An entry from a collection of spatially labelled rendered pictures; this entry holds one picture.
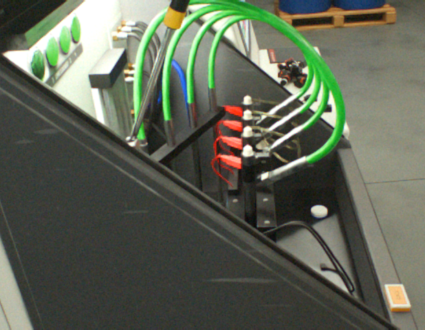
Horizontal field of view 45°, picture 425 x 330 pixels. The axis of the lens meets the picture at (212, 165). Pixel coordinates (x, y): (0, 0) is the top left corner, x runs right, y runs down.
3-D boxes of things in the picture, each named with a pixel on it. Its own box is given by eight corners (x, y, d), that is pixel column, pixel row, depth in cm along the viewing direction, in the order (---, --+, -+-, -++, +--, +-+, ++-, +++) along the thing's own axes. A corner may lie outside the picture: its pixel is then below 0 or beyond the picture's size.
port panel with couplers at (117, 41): (142, 145, 118) (120, 9, 103) (127, 146, 119) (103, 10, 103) (150, 121, 129) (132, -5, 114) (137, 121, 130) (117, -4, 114)
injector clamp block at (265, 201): (277, 283, 107) (276, 225, 100) (230, 284, 108) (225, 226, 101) (270, 193, 137) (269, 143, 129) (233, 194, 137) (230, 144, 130)
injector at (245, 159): (269, 243, 107) (267, 156, 96) (245, 244, 107) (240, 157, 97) (268, 235, 109) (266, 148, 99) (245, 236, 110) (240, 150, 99)
